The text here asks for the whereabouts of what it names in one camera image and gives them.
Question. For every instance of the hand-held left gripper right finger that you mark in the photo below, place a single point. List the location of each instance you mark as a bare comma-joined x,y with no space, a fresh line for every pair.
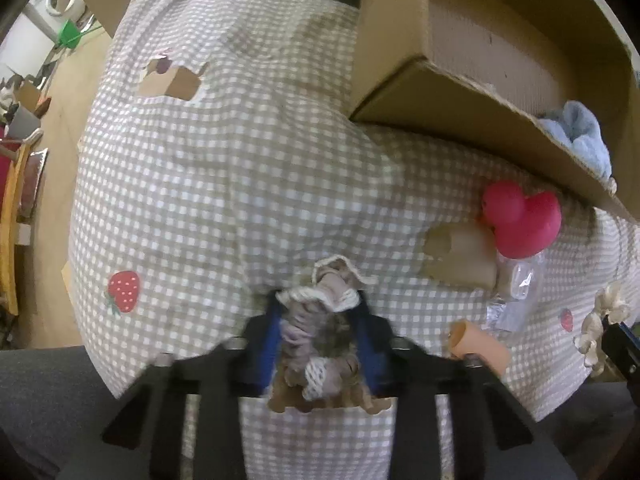
374,360

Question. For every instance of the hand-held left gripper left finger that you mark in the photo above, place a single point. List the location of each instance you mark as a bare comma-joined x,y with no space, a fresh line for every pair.
266,352

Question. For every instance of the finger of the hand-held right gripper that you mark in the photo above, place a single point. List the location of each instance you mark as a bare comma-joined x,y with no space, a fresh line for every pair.
622,347

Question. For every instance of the large cardboard box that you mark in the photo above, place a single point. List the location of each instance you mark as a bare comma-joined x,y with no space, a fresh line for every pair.
395,55

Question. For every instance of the cream flower scrunchie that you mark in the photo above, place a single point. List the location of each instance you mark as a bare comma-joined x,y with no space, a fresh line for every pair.
592,330

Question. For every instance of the orange plastic cup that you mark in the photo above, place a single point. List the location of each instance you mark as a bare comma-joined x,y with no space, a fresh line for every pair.
477,345

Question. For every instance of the clear plastic wrapper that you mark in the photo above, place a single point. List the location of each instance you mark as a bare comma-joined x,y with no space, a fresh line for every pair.
517,290

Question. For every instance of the pink rubber duck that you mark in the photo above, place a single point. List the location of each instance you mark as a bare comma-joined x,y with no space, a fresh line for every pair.
520,220

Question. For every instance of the checked printed bedspread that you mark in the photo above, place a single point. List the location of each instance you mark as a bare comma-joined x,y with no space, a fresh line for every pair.
225,170

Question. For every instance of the light blue fluffy towel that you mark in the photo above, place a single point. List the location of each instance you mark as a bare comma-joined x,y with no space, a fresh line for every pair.
582,132

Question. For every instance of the wooden chair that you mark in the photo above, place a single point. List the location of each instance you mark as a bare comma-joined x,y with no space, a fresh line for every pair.
20,200

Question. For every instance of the green dustpan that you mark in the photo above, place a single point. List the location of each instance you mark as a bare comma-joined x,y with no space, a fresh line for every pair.
70,34

